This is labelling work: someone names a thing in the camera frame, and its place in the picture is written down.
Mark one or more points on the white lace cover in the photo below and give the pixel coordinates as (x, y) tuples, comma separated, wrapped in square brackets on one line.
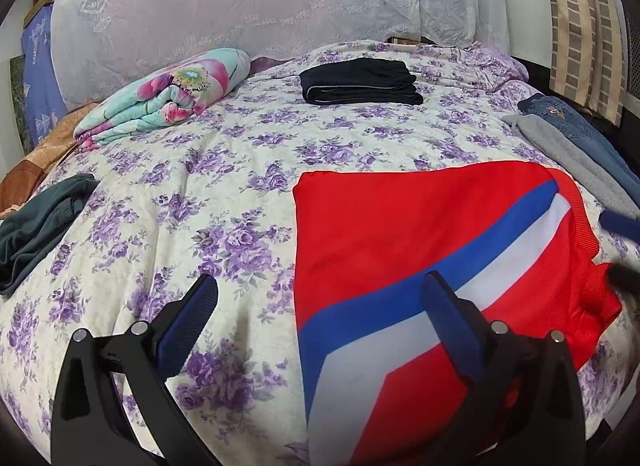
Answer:
[(250, 0)]

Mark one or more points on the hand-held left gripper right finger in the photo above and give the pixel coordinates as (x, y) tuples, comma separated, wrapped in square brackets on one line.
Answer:
[(452, 326)]

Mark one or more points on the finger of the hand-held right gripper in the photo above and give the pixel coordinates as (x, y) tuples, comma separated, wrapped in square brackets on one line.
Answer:
[(620, 223), (626, 281)]

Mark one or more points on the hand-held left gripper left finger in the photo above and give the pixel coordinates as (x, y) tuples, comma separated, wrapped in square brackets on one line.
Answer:
[(192, 318)]

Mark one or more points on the orange brown blanket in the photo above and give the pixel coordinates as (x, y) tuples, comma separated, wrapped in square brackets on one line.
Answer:
[(35, 165)]

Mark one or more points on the grey pants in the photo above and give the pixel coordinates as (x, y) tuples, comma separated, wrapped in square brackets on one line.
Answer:
[(560, 150)]

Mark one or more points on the blue jeans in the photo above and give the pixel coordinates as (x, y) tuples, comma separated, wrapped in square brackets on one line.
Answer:
[(575, 123)]

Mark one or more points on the folded floral turquoise quilt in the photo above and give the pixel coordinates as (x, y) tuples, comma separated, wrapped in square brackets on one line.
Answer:
[(165, 95)]

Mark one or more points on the striped beige curtain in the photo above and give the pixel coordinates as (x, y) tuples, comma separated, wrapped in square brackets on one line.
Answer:
[(580, 30)]

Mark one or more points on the red striped sweater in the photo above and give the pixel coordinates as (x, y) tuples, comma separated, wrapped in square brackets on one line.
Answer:
[(400, 236)]

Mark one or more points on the blue printed cloth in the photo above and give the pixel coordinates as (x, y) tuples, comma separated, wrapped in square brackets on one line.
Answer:
[(42, 75)]

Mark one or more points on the dark green garment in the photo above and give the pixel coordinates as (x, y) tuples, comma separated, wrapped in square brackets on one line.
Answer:
[(35, 231)]

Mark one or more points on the black pants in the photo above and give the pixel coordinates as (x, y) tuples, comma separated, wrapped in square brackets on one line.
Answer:
[(360, 80)]

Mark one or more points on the purple floral bed sheet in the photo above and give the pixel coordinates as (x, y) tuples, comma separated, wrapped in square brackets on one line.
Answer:
[(200, 185)]

